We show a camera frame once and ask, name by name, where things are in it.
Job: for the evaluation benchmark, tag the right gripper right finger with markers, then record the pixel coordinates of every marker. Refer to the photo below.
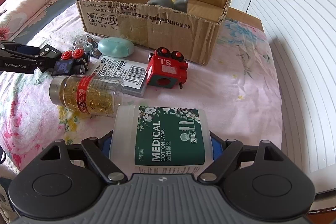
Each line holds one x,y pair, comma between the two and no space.
226,160

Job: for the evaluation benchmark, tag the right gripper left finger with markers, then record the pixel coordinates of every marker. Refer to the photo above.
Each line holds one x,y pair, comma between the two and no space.
95,151

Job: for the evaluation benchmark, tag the black digital timer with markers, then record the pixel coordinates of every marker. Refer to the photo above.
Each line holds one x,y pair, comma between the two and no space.
48,56

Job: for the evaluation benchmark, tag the medical cotton swab container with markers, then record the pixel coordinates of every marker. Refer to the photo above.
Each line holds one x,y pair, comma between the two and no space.
161,140

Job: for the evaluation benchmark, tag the bottle of golden capsules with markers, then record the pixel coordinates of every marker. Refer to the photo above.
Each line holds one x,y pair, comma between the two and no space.
88,94

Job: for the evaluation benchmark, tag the black robot toy red buttons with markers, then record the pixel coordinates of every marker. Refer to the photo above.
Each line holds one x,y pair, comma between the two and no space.
71,63

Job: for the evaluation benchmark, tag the correction tape dispenser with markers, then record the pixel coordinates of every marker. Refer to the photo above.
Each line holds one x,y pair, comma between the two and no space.
88,44

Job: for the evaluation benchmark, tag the pink floral table cloth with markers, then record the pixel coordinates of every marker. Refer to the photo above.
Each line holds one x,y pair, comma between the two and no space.
238,90

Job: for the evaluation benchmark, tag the white barcode blister pack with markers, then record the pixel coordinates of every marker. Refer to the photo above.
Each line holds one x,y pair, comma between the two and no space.
132,73

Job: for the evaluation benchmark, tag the red toy train sharpener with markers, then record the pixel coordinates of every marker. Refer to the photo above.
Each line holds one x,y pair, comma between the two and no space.
166,69

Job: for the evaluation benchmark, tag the mint green oval case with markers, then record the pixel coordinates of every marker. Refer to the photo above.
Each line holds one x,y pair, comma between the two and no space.
116,47

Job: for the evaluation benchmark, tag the cardboard box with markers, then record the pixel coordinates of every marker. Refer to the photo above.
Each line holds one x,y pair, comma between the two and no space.
193,33

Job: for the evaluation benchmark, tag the grey elephant toy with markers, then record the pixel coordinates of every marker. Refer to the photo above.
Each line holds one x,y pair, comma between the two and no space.
180,5

